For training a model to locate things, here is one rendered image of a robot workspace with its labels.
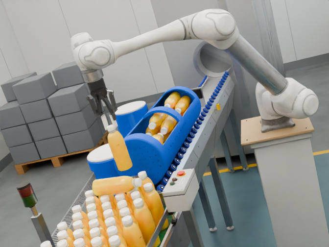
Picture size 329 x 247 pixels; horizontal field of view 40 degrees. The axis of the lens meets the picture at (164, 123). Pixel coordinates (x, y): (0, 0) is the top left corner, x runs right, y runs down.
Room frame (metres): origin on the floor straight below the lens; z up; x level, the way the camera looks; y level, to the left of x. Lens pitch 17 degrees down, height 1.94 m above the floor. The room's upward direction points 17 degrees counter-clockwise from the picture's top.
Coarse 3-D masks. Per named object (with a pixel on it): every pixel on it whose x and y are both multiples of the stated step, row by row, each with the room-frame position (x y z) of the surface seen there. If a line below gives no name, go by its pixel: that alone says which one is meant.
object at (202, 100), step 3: (198, 87) 3.35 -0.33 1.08; (201, 87) 3.34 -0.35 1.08; (192, 90) 3.34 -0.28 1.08; (195, 90) 3.32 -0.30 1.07; (198, 90) 3.31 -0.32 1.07; (201, 90) 3.32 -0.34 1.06; (195, 93) 3.33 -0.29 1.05; (198, 93) 3.32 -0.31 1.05; (201, 93) 3.33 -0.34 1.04; (198, 96) 3.32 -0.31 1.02; (201, 96) 3.31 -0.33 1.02; (201, 99) 3.33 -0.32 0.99; (204, 99) 3.33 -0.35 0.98; (201, 102) 3.33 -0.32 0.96; (204, 102) 3.32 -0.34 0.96; (201, 105) 3.33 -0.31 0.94; (204, 105) 3.33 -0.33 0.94
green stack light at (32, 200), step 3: (30, 195) 1.87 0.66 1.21; (33, 195) 1.88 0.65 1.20; (21, 198) 1.87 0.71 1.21; (24, 198) 1.86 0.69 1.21; (27, 198) 1.86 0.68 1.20; (30, 198) 1.87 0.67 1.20; (33, 198) 1.87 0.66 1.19; (36, 198) 1.89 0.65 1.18; (24, 201) 1.86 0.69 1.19; (27, 201) 1.86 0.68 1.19; (30, 201) 1.86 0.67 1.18; (33, 201) 1.87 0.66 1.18; (36, 201) 1.88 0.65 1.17; (24, 204) 1.87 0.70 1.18; (27, 204) 1.86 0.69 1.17; (30, 204) 1.86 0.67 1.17; (33, 204) 1.87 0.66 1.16
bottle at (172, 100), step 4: (172, 92) 2.95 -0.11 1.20; (176, 92) 2.94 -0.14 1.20; (172, 96) 2.86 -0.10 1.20; (176, 96) 2.88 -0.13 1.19; (180, 96) 2.93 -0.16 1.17; (168, 100) 2.79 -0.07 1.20; (172, 100) 2.80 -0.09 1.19; (176, 100) 2.84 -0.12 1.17; (164, 104) 2.80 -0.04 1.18; (172, 104) 2.78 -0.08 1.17; (172, 108) 2.80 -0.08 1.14
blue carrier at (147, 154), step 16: (192, 96) 2.86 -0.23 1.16; (160, 112) 2.52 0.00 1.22; (176, 112) 2.54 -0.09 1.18; (192, 112) 2.70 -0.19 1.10; (144, 128) 2.66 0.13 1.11; (176, 128) 2.39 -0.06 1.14; (128, 144) 2.16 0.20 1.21; (144, 144) 2.13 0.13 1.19; (160, 144) 2.16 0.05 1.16; (176, 144) 2.31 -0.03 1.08; (144, 160) 2.14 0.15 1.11; (160, 160) 2.11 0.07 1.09; (160, 176) 2.12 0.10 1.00
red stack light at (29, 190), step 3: (30, 186) 1.89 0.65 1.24; (24, 189) 1.86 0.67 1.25; (27, 189) 1.87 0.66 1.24; (30, 189) 1.88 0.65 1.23; (18, 192) 1.87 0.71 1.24; (21, 192) 1.86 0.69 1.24; (24, 192) 1.86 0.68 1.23; (27, 192) 1.86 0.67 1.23; (30, 192) 1.87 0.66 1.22; (33, 192) 1.89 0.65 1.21; (21, 195) 1.86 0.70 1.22; (24, 195) 1.86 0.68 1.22; (27, 195) 1.86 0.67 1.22
